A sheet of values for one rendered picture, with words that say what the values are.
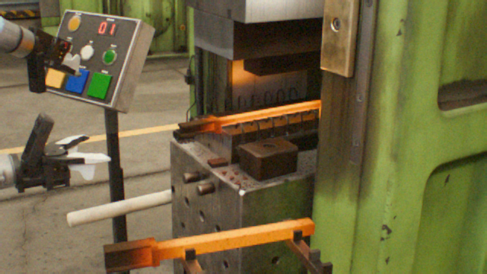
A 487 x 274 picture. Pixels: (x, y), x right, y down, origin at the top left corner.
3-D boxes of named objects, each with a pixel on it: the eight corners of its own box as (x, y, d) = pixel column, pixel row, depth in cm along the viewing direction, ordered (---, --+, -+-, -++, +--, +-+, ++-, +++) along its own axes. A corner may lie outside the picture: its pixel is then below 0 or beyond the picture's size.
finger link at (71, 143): (81, 153, 142) (56, 167, 134) (78, 130, 140) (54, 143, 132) (90, 155, 141) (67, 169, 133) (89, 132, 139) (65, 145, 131)
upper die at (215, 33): (233, 61, 136) (233, 20, 133) (193, 45, 152) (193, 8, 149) (365, 45, 157) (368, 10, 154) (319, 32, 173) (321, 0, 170)
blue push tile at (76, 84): (80, 93, 178) (88, 70, 178) (64, 89, 181) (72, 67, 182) (84, 95, 179) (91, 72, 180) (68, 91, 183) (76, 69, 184)
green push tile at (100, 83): (103, 99, 172) (111, 75, 173) (85, 95, 176) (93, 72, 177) (107, 100, 174) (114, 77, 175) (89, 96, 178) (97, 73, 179)
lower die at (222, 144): (230, 164, 145) (231, 132, 142) (194, 138, 161) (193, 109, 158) (357, 135, 166) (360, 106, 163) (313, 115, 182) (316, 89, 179)
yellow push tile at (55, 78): (58, 87, 183) (67, 65, 183) (43, 83, 187) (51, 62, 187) (62, 89, 184) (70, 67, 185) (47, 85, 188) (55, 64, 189)
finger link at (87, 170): (112, 178, 129) (71, 175, 130) (109, 153, 127) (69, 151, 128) (107, 183, 126) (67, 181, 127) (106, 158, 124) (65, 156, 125)
